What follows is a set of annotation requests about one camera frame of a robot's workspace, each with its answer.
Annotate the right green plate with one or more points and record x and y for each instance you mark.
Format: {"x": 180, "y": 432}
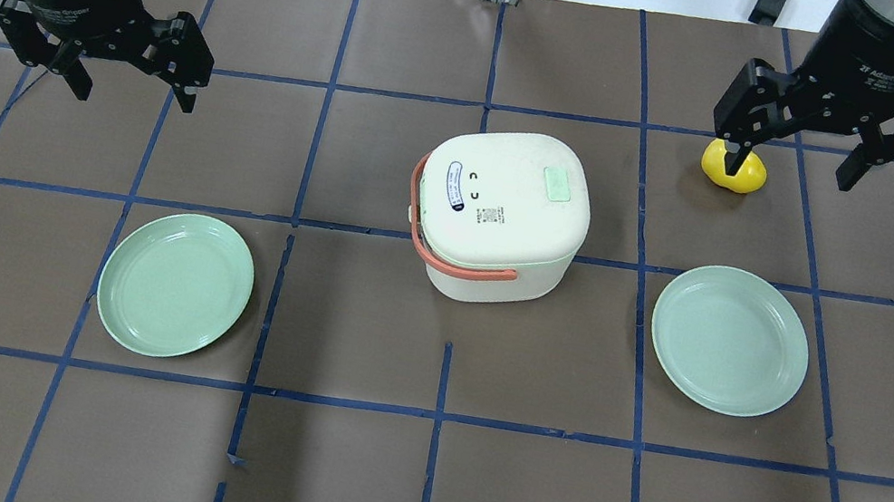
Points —
{"x": 730, "y": 341}

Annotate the yellow lemon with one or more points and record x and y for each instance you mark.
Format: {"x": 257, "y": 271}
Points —
{"x": 750, "y": 177}

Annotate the green plate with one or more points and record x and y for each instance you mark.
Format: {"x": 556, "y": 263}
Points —
{"x": 730, "y": 341}
{"x": 175, "y": 285}

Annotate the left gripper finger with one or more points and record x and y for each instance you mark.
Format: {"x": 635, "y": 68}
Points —
{"x": 32, "y": 46}
{"x": 175, "y": 51}

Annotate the white rice cooker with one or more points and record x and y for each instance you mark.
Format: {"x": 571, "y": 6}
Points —
{"x": 498, "y": 217}

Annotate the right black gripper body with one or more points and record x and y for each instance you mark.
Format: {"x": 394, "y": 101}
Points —
{"x": 870, "y": 51}

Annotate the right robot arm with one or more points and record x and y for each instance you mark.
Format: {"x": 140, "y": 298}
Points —
{"x": 843, "y": 86}

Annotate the left green plate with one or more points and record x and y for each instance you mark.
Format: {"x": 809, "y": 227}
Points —
{"x": 175, "y": 285}

